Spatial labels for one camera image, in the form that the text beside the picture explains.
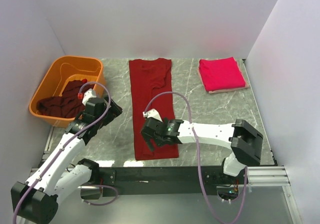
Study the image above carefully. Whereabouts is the maroon t-shirt in bin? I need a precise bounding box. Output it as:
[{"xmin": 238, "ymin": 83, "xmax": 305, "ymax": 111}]
[{"xmin": 36, "ymin": 80, "xmax": 85, "ymax": 119}]

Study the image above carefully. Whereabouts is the folded hot pink t-shirt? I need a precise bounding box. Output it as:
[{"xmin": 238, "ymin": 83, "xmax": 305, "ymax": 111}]
[{"xmin": 198, "ymin": 56, "xmax": 246, "ymax": 92}]

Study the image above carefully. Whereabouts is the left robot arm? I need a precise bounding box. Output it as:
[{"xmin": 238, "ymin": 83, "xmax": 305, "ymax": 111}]
[{"xmin": 10, "ymin": 89, "xmax": 122, "ymax": 224}]

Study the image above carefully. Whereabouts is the orange plastic bin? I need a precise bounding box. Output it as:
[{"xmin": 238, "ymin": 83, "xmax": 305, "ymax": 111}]
[{"xmin": 29, "ymin": 56, "xmax": 106, "ymax": 128}]

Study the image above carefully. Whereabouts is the aluminium extrusion rail frame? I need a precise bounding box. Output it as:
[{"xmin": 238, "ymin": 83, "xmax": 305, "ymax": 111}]
[{"xmin": 13, "ymin": 126, "xmax": 303, "ymax": 224}]

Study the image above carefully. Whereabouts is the black base crossbar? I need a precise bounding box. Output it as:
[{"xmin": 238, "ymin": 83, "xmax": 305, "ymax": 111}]
[{"xmin": 88, "ymin": 166, "xmax": 245, "ymax": 195}]

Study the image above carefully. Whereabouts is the dark red t-shirt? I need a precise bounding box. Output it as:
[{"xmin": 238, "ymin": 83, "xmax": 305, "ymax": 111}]
[{"xmin": 128, "ymin": 58, "xmax": 180, "ymax": 162}]

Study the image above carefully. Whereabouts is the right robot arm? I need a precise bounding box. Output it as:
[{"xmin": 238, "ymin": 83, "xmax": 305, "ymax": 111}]
[{"xmin": 140, "ymin": 109, "xmax": 263, "ymax": 184}]

